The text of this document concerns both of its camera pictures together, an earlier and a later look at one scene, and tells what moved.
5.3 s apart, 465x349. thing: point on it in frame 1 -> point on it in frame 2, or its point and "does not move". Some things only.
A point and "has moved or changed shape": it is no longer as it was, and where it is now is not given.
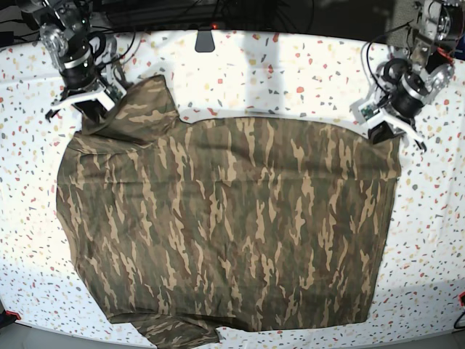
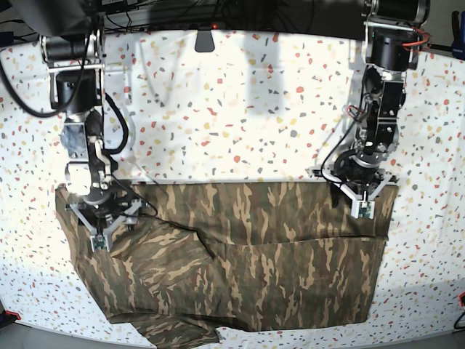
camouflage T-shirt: (184, 228) has moved or changed shape
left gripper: (94, 103) -> (101, 211)
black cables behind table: (142, 16) does not move
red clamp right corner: (462, 299) does not move
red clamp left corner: (18, 316) does not move
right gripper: (377, 110) -> (359, 183)
